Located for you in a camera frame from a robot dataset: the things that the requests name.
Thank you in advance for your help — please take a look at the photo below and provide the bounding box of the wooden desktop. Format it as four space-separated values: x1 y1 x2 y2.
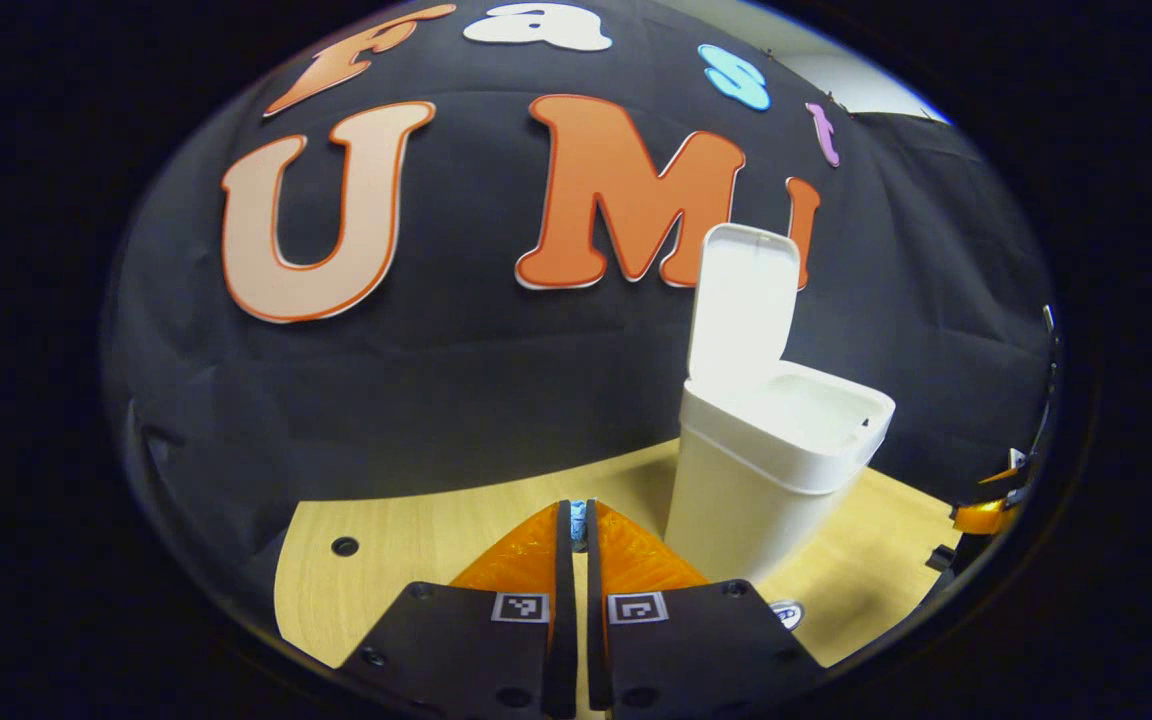
274 438 967 716

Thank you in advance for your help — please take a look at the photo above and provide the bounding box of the black backdrop cloth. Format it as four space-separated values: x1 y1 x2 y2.
101 0 1055 641

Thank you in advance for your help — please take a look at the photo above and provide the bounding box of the white desktop garbage bin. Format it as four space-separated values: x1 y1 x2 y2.
664 223 897 586

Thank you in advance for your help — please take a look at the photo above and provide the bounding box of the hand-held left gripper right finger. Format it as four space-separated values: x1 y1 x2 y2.
586 499 829 720

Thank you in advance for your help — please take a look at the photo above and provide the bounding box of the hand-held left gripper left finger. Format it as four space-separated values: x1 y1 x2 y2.
334 499 579 720

